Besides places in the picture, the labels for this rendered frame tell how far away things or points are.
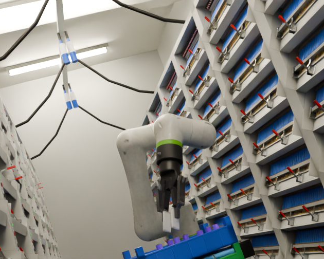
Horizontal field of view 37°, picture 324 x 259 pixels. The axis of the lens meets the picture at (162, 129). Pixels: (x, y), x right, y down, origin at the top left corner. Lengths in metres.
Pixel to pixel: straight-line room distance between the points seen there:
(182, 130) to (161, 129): 0.08
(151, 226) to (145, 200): 0.12
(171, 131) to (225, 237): 0.44
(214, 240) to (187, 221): 0.82
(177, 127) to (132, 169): 0.49
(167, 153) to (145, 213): 0.60
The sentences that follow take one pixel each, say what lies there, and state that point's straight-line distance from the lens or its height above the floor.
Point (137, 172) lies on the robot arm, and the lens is 2.13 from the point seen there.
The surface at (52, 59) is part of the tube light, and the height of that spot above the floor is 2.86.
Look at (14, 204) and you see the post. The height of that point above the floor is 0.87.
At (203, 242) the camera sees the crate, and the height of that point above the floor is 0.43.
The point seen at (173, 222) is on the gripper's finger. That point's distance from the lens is 1.57.
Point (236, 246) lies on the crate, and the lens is 1.47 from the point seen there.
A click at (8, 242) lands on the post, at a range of 1.86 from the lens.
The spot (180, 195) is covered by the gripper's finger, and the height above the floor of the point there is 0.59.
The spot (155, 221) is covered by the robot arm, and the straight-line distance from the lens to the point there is 2.21.
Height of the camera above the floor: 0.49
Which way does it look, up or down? 12 degrees up
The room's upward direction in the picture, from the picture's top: 19 degrees counter-clockwise
